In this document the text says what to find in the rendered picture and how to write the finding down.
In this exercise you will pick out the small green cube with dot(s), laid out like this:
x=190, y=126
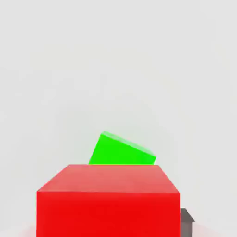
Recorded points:
x=118, y=152

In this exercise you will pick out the small red cube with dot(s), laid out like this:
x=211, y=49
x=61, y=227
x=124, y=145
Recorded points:
x=108, y=213

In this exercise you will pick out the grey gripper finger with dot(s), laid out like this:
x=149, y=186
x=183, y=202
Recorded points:
x=185, y=225

